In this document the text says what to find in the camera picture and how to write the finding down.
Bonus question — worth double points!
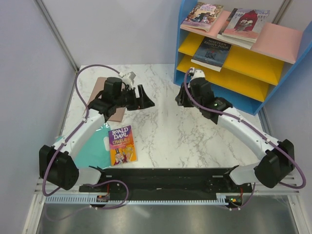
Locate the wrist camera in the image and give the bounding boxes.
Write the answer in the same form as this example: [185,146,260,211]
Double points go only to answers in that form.
[188,67,205,79]
[119,72,136,87]

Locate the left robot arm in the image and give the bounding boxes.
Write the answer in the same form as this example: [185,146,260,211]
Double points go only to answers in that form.
[39,77,155,192]

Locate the A Tale of Two Cities book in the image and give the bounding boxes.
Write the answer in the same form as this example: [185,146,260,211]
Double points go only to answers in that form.
[216,34,254,49]

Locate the Roald Dahl Charlie book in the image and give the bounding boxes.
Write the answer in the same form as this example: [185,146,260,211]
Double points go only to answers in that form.
[108,125,137,166]

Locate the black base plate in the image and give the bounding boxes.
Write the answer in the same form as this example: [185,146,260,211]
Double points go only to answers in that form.
[79,168,252,200]

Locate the purple illustrated book on shelf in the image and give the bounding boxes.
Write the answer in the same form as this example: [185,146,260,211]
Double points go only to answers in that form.
[181,2,224,32]

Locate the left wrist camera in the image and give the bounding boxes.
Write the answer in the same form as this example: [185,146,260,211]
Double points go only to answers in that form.
[119,72,136,87]

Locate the pink red Shakespeare story book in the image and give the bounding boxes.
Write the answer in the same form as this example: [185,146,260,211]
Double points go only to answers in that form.
[222,8,270,43]

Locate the white cable duct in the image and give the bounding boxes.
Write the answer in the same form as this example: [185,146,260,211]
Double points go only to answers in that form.
[45,194,229,206]

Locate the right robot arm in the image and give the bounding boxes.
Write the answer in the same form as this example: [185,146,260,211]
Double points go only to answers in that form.
[175,68,295,192]

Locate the Nineteen Eighty-Four book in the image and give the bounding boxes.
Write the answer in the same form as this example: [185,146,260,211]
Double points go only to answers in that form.
[191,37,232,72]

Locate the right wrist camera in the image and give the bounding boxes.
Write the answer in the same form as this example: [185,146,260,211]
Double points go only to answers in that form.
[188,67,205,79]

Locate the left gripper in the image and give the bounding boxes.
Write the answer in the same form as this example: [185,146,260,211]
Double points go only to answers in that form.
[114,85,155,111]

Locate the Edward Tulane book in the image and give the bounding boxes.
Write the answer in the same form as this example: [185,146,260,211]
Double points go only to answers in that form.
[217,13,233,36]

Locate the blue shelf unit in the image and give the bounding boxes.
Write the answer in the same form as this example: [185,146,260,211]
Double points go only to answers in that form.
[174,0,312,115]

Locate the aluminium frame rail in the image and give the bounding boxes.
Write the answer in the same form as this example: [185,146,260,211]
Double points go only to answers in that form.
[34,0,79,73]

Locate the teal plastic file folder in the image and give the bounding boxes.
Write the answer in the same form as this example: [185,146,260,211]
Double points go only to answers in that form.
[55,121,112,169]

